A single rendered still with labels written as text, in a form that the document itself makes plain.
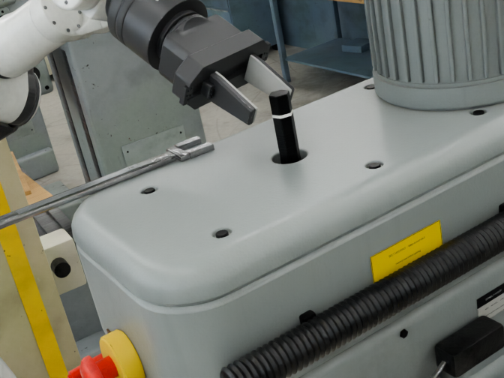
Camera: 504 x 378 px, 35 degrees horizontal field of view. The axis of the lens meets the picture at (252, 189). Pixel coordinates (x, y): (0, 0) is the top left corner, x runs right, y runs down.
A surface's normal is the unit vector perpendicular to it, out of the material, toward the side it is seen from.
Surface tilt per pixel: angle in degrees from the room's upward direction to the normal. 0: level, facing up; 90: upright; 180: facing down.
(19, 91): 90
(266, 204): 0
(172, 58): 90
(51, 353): 90
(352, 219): 81
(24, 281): 90
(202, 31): 30
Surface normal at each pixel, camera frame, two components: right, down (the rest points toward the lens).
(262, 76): -0.67, 0.42
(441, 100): -0.43, 0.45
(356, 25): -0.82, 0.37
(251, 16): 0.54, 0.25
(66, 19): 0.75, -0.29
